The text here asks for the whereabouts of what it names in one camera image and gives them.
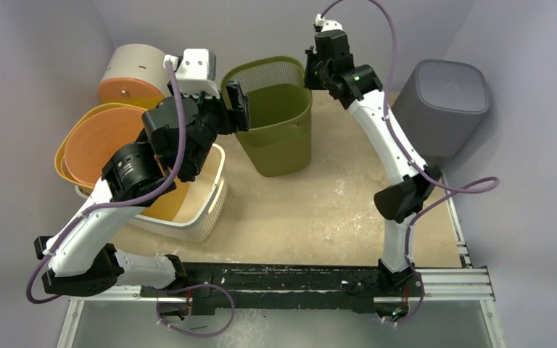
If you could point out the orange plastic bucket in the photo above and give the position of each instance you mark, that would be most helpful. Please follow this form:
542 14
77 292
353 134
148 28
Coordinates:
95 138

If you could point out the grey slatted waste bin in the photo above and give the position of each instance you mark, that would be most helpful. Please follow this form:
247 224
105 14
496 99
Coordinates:
440 106

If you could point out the aluminium rail frame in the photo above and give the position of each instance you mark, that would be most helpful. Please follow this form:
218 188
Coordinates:
456 308

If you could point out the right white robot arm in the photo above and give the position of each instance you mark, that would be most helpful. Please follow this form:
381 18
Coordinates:
406 170

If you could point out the white perforated basket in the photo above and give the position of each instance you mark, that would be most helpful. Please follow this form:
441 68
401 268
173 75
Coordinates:
190 212

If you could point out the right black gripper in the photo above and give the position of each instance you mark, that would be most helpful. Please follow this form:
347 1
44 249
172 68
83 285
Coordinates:
314 67

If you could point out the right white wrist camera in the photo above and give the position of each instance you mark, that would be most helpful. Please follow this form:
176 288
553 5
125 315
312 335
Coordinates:
322 24

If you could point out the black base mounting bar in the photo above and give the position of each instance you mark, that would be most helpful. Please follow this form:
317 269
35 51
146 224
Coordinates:
359 289

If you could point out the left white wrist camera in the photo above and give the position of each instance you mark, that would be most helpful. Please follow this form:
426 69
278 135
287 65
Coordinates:
195 72

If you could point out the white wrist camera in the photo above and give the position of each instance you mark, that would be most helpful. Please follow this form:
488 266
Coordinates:
195 72
322 24

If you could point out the white cylinder orange-yellow face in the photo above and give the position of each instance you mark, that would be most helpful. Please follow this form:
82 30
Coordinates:
135 75

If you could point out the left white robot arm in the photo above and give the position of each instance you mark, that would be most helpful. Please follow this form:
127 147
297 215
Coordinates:
80 260

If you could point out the olive green slatted bin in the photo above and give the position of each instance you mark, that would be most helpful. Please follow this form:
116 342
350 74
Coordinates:
280 110

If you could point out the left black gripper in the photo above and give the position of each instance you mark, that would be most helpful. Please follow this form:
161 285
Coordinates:
238 103

